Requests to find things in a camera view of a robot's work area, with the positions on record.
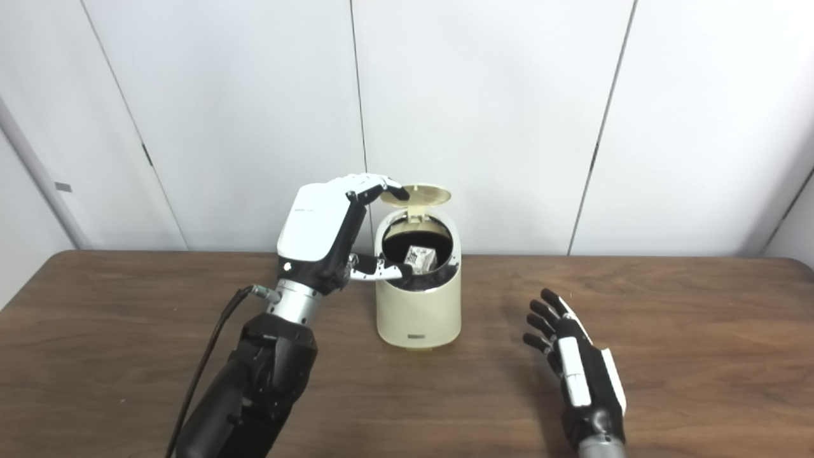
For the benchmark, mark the cream round bin lid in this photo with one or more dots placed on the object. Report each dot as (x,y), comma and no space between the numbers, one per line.
(423,194)

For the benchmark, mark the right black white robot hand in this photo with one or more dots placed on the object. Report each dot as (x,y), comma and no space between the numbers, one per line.
(585,375)

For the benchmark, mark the small grey wall label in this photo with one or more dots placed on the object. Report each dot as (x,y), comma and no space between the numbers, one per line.
(63,187)

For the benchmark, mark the cream-colored round bin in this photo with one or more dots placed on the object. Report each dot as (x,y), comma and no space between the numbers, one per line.
(420,312)

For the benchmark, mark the white green milk carton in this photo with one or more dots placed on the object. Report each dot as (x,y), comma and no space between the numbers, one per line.
(421,257)

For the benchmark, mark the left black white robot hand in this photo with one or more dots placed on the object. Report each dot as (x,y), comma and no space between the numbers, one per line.
(315,229)

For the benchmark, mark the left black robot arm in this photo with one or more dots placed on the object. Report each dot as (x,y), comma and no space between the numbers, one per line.
(261,381)

